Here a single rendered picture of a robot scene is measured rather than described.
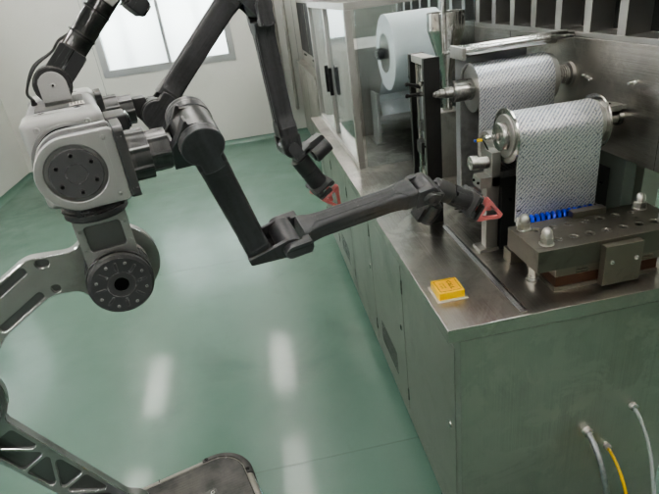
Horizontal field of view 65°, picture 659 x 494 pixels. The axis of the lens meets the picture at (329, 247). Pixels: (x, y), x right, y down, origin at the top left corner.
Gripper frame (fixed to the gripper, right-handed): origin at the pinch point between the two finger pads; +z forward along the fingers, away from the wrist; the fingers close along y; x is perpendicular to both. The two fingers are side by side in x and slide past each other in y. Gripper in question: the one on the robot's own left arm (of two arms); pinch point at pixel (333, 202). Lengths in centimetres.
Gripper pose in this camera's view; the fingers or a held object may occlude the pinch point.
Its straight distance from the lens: 167.8
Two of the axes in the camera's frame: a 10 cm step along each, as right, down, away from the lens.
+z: 5.5, 6.3, 5.5
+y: -4.3, -3.6, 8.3
